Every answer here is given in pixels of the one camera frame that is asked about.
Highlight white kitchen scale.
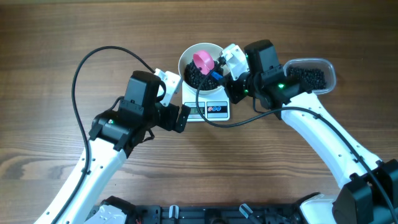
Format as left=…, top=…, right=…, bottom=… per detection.
left=182, top=82, right=230, bottom=122

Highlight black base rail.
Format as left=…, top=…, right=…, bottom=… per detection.
left=86, top=204, right=305, bottom=224

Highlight black beans in bowl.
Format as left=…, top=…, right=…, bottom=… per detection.
left=183, top=61, right=219, bottom=91

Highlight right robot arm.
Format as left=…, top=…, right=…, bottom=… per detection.
left=220, top=40, right=397, bottom=223

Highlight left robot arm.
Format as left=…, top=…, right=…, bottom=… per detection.
left=37, top=69, right=190, bottom=223

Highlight white bowl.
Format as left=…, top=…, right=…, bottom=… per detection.
left=178, top=42, right=223, bottom=94

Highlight pink scoop blue handle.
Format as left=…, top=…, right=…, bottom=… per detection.
left=193, top=50, right=222, bottom=81

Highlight clear plastic container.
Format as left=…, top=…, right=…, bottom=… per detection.
left=283, top=58, right=336, bottom=95

